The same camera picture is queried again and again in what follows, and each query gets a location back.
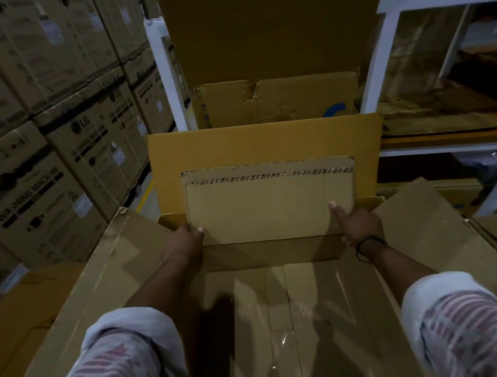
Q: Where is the brown cord bracelet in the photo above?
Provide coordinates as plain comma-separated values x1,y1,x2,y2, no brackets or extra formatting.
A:
353,232,389,265

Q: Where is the person's right hand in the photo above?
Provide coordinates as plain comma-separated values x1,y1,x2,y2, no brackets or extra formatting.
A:
327,195,387,249

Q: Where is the flat carton with plastic wrap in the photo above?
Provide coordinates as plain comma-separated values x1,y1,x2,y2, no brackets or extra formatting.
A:
0,260,100,377

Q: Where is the clear plastic sheet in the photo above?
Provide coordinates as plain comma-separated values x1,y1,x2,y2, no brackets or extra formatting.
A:
372,5,477,103

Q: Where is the person's left forearm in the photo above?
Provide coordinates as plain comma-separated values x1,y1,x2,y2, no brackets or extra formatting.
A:
121,253,212,337

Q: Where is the striped white shirt sleeve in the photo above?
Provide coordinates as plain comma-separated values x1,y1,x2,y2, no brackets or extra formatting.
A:
11,301,189,377
397,266,497,377

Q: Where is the Flipkart box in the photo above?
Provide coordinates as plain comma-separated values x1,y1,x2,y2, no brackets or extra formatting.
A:
155,0,407,138

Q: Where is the white metal shelf rack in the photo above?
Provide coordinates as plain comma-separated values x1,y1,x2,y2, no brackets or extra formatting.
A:
144,0,497,255

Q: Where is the person's right forearm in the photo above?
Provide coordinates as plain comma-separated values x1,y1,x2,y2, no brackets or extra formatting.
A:
363,235,442,312

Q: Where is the stack of printed brown cartons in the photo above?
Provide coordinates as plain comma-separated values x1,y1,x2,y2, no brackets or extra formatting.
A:
0,0,198,326

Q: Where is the person's left hand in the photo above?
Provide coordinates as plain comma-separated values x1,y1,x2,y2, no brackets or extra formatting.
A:
158,221,209,268

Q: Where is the black print small cardboard box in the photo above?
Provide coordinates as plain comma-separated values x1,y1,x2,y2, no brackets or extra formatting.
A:
180,161,390,377

